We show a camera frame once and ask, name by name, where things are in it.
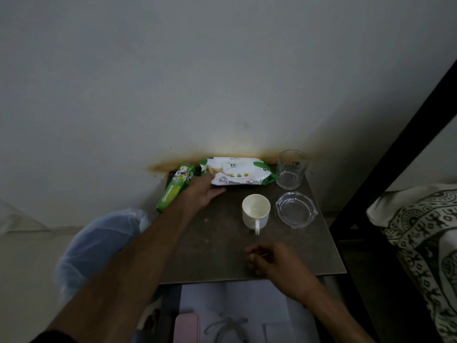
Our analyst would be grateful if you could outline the white patterned bedsheet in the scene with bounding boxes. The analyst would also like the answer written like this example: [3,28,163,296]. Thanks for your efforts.
[366,183,457,343]

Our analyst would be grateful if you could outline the white bag with drawstring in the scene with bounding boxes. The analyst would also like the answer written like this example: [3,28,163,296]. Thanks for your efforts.
[178,280,322,343]

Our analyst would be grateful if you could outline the white green wet wipes pack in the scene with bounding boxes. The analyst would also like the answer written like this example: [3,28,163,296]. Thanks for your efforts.
[199,156,278,186]

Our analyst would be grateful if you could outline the black metal bed frame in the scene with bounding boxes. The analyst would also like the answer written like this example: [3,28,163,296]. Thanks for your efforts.
[328,60,457,243]

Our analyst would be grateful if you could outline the pink box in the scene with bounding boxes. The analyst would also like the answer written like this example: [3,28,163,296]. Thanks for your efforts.
[173,313,199,343]

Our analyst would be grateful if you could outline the person's left hand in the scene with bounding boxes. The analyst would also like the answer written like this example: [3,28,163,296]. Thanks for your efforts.
[181,174,226,216]

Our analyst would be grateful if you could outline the white ceramic mug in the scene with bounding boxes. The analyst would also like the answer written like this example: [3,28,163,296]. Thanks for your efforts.
[242,194,271,236]

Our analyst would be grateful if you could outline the clear glass ashtray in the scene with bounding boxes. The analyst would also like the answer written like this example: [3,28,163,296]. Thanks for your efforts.
[275,191,318,229]

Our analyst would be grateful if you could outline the clear glass tumbler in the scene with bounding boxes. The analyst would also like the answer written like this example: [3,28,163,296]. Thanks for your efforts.
[276,149,310,191]

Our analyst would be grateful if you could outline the translucent blue plastic bag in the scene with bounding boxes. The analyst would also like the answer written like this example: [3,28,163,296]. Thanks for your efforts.
[55,208,151,305]

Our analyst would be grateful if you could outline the black sleeve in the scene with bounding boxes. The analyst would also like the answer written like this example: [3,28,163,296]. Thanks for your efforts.
[30,330,78,343]

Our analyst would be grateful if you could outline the person's left forearm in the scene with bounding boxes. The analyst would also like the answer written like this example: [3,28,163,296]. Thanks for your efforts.
[46,202,199,343]

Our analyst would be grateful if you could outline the green tube carton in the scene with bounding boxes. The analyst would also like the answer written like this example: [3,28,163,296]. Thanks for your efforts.
[156,164,198,213]

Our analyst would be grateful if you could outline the person's right hand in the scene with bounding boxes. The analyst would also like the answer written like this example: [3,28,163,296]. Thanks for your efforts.
[244,242,321,305]

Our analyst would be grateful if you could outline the person's right forearm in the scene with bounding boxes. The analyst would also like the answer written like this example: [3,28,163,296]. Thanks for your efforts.
[303,284,376,343]

